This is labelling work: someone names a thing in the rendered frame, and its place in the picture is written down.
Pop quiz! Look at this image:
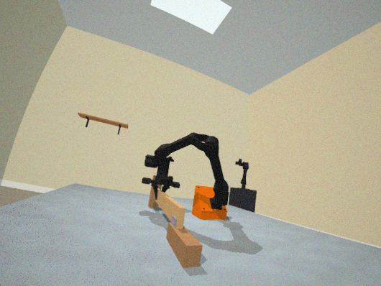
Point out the long brown wooden rail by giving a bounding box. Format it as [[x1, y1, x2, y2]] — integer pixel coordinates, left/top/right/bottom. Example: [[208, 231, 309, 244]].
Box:
[[154, 188, 185, 229]]

